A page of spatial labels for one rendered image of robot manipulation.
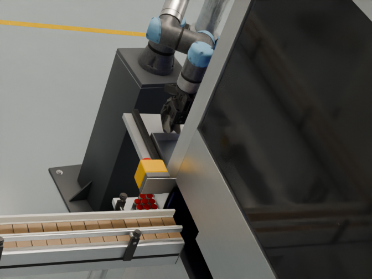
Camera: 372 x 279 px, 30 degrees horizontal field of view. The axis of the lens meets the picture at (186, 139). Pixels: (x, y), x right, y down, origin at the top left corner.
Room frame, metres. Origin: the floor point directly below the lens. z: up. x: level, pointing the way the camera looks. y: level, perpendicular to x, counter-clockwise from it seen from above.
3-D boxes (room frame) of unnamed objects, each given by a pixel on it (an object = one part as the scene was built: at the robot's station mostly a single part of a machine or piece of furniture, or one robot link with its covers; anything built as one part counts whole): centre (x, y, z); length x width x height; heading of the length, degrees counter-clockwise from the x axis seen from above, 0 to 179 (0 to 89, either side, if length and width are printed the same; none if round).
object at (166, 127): (1.85, 0.07, 0.95); 0.06 x 0.03 x 0.09; 34
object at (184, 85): (1.86, 0.06, 1.14); 0.08 x 0.08 x 0.05
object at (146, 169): (1.53, 0.05, 1.00); 0.08 x 0.07 x 0.07; 34
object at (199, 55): (1.86, 0.06, 1.21); 0.09 x 0.08 x 0.11; 4
